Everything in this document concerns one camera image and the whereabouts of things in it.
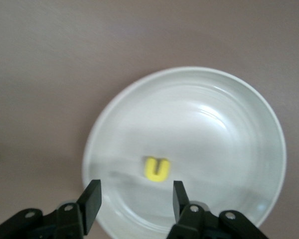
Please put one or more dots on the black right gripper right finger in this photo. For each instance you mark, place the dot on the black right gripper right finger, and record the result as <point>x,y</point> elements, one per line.
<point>179,196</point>

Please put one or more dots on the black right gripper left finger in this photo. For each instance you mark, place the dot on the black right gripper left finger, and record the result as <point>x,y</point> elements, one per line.
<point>92,199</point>

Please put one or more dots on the yellow foam letter u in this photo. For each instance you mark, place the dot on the yellow foam letter u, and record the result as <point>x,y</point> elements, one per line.
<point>155,177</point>

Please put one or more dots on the beige round plate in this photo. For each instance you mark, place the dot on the beige round plate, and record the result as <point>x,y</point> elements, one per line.
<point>201,124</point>

